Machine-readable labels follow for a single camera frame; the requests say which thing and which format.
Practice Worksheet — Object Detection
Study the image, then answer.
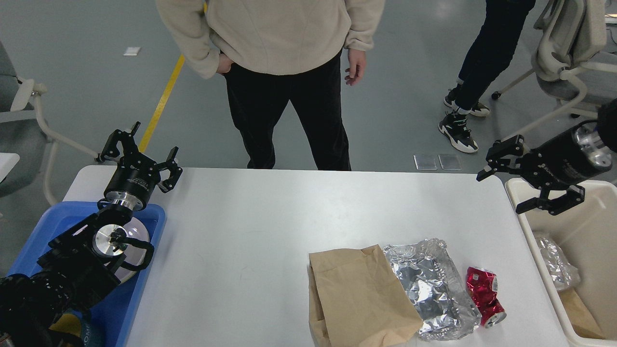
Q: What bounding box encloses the crumpled foil in bin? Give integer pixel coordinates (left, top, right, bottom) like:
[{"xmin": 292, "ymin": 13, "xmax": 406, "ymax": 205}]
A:
[{"xmin": 534, "ymin": 233, "xmax": 581, "ymax": 292}]

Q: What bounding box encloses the person in black trousers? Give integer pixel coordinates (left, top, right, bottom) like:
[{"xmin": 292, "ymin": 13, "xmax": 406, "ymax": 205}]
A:
[{"xmin": 156, "ymin": 0, "xmax": 385, "ymax": 171}]

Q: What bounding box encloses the blue plastic tray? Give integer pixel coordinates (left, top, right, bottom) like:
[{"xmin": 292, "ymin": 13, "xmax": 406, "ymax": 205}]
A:
[{"xmin": 8, "ymin": 200, "xmax": 166, "ymax": 347}]

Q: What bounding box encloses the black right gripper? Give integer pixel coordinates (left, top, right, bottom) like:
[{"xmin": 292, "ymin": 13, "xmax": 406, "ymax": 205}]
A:
[{"xmin": 476, "ymin": 121, "xmax": 613, "ymax": 215}]

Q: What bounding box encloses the white plastic bin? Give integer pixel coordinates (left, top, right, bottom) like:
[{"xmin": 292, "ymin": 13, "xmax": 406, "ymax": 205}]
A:
[{"xmin": 518, "ymin": 180, "xmax": 617, "ymax": 347}]

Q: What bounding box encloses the crushed red can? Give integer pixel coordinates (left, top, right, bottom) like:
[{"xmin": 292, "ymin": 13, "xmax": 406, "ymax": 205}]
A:
[{"xmin": 466, "ymin": 267, "xmax": 507, "ymax": 329}]

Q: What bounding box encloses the aluminium foil tray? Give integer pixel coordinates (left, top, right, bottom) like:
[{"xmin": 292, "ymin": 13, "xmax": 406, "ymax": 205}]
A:
[{"xmin": 383, "ymin": 239, "xmax": 481, "ymax": 341}]

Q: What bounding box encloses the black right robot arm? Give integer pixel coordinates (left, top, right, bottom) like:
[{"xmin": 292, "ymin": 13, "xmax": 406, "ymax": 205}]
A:
[{"xmin": 476, "ymin": 100, "xmax": 617, "ymax": 215}]

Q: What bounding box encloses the brown paper in bin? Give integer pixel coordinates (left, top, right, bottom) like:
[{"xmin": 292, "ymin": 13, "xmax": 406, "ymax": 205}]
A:
[{"xmin": 558, "ymin": 288, "xmax": 606, "ymax": 340}]

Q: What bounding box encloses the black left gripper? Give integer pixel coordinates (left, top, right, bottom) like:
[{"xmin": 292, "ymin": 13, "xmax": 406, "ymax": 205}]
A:
[{"xmin": 95, "ymin": 121, "xmax": 183, "ymax": 212}]

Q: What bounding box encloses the white grey office chair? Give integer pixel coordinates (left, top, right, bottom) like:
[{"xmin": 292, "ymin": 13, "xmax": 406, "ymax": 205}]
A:
[{"xmin": 492, "ymin": 0, "xmax": 617, "ymax": 134}]

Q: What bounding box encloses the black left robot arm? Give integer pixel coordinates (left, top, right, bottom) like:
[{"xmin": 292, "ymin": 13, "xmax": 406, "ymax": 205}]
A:
[{"xmin": 1, "ymin": 122, "xmax": 183, "ymax": 347}]

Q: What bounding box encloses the pink plate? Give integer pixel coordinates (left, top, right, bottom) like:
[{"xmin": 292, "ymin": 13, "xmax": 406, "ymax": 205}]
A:
[{"xmin": 115, "ymin": 217, "xmax": 150, "ymax": 284}]

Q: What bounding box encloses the grey chair at left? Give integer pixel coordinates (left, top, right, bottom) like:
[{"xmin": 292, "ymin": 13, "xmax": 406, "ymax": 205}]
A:
[{"xmin": 0, "ymin": 46, "xmax": 99, "ymax": 206}]

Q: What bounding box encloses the brown paper bag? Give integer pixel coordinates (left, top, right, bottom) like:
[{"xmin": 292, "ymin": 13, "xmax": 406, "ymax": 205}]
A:
[{"xmin": 308, "ymin": 245, "xmax": 422, "ymax": 347}]

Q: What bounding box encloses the white table at left edge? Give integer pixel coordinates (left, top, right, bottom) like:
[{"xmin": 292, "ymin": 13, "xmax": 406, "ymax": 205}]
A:
[{"xmin": 0, "ymin": 152, "xmax": 20, "ymax": 182}]

